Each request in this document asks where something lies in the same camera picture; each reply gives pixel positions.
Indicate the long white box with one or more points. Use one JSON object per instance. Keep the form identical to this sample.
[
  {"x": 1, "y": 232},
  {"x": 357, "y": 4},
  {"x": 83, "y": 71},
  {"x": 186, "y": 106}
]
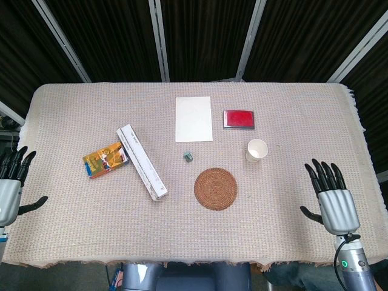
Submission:
[{"x": 142, "y": 162}]

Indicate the beige woven tablecloth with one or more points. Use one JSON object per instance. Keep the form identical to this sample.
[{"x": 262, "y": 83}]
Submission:
[{"x": 91, "y": 218}]

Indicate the orange colourful card box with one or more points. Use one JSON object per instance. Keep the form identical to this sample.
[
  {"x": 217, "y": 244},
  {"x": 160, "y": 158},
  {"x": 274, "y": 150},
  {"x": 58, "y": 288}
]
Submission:
[{"x": 104, "y": 160}]

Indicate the white paper cup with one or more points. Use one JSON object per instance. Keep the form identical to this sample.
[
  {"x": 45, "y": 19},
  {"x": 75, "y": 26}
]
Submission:
[{"x": 256, "y": 151}]

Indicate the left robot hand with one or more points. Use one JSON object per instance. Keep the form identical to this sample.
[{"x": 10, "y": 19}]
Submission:
[{"x": 9, "y": 194}]

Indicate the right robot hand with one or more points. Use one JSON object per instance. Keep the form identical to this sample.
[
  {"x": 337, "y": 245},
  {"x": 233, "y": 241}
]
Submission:
[{"x": 336, "y": 206}]

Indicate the white paper sheet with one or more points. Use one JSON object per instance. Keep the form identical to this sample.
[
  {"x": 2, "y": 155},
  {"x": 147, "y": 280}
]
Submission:
[{"x": 193, "y": 119}]

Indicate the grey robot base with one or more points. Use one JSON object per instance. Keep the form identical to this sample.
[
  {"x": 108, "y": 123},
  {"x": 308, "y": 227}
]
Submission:
[{"x": 185, "y": 277}]

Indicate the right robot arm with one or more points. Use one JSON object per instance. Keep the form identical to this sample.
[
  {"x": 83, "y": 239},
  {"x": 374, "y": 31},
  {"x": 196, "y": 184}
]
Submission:
[{"x": 353, "y": 266}]

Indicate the red ink pad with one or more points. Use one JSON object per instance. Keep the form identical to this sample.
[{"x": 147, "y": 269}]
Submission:
[{"x": 239, "y": 119}]

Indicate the round woven coaster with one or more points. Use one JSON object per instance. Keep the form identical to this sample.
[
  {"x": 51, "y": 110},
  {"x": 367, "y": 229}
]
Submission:
[{"x": 216, "y": 188}]

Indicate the grey metal frame post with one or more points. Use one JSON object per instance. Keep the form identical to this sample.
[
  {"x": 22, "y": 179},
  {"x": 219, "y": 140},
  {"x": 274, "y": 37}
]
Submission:
[
  {"x": 159, "y": 41},
  {"x": 62, "y": 41},
  {"x": 359, "y": 45},
  {"x": 250, "y": 41}
]

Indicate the small dark binder clip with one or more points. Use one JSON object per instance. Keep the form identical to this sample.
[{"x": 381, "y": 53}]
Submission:
[{"x": 188, "y": 156}]

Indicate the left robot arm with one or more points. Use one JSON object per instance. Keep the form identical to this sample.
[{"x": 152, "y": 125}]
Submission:
[{"x": 2, "y": 235}]

